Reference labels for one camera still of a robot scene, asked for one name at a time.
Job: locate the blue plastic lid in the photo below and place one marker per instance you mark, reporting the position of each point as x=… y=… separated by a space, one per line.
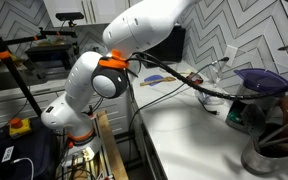
x=152 y=78

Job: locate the red emergency stop button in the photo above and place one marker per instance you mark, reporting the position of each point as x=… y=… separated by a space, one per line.
x=19 y=127

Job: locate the wooden spatula on counter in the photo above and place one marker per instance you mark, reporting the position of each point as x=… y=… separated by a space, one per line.
x=165 y=79

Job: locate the white wall outlet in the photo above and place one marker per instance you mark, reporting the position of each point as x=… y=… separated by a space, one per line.
x=230 y=53

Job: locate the clear glass bowl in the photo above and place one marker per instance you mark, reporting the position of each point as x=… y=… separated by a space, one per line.
x=208 y=99

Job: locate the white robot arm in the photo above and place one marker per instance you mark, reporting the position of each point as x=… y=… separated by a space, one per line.
x=139 y=28

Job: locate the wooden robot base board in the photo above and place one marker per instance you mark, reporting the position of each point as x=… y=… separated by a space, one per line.
x=115 y=163

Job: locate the silver utensil holder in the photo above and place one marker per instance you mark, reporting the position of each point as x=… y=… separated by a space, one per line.
x=266 y=161

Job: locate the black microwave oven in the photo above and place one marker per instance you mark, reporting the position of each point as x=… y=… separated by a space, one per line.
x=171 y=48

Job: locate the black coffeemaker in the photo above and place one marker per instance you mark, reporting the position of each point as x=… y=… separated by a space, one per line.
x=259 y=82

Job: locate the black slotted spoon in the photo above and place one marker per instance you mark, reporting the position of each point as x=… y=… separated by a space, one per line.
x=254 y=120

